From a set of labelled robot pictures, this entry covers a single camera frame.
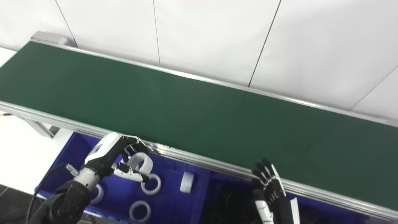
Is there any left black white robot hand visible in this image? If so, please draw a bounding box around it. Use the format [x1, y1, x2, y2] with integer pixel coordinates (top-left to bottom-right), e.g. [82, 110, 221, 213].
[84, 132, 150, 183]

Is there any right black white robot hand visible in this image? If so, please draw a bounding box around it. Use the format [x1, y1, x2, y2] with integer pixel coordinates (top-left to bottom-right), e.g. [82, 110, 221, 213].
[251, 158, 300, 224]

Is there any blue bin with black parts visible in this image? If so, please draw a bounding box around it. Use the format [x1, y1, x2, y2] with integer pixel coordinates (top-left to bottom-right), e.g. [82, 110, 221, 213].
[199, 170, 373, 224]

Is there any aluminium conveyor support leg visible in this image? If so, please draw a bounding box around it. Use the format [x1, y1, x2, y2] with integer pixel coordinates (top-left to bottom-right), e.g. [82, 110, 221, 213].
[20, 116, 61, 139]

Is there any blue bin with white parts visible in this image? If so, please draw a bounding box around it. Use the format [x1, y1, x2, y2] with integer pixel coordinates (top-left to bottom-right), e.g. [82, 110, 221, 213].
[36, 131, 212, 224]

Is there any white disc part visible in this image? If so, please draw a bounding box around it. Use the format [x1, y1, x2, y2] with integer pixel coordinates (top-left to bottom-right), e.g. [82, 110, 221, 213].
[180, 172, 195, 193]

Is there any green conveyor belt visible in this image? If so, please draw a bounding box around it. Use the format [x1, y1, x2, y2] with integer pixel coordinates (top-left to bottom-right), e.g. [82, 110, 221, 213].
[0, 39, 398, 221]

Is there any grey conveyor end housing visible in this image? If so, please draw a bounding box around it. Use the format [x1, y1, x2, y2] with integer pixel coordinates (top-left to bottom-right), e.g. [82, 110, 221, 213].
[30, 31, 70, 47]

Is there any white toothed ring part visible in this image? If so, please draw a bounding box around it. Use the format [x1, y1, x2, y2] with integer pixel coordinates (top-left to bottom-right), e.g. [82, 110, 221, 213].
[90, 184, 104, 205]
[129, 201, 152, 223]
[141, 173, 162, 196]

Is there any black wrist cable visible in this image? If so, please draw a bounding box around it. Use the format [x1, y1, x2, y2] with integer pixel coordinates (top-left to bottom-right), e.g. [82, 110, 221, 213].
[26, 163, 80, 224]

